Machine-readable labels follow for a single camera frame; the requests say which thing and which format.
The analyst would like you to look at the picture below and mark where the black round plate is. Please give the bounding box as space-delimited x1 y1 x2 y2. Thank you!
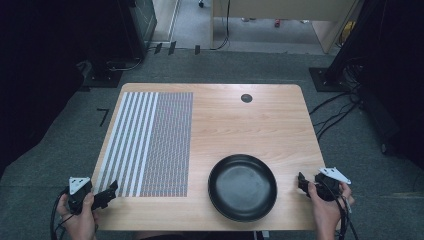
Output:
207 153 278 223

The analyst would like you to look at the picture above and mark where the bundle of black floor cables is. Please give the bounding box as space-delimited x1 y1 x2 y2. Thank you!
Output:
308 58 366 143

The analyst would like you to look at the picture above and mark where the black stand base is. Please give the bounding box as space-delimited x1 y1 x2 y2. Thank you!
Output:
81 66 124 89
308 66 354 93

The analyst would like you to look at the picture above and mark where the person's right hand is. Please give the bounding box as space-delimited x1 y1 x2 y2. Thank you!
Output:
306 181 356 234

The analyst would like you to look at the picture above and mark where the black curtain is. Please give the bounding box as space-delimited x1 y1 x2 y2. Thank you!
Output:
328 0 424 171
0 0 134 179

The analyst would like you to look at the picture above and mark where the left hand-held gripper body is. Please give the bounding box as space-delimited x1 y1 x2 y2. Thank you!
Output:
66 176 102 216

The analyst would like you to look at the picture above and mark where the dark glass cabinet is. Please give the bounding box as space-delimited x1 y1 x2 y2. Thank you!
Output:
118 0 158 63

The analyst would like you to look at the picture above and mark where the light wooden cabinet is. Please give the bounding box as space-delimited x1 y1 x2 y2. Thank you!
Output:
210 0 365 55

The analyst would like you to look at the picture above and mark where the person's left hand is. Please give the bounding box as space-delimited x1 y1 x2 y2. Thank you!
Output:
55 191 100 240

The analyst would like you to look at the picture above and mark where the left hand-held gripper cable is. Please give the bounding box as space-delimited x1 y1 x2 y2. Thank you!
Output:
49 188 76 240

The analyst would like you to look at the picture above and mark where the right hand-held gripper cable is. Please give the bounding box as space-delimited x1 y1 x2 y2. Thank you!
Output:
319 179 360 240

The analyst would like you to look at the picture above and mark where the yellow object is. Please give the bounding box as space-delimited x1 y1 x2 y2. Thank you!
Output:
338 19 357 47

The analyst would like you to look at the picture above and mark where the black hanging cable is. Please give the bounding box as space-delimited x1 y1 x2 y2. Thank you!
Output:
210 0 232 52

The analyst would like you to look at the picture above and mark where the striped woven placemat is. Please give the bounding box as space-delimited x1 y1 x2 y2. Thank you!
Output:
92 91 194 198

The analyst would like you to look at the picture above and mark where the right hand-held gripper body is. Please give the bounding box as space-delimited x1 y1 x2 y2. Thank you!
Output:
313 166 352 203

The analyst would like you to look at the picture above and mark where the black looped floor cable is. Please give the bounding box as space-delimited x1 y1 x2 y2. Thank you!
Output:
105 57 145 72

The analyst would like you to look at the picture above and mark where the hand-held gripper cable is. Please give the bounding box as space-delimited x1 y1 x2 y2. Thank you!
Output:
319 179 360 240
49 188 76 240

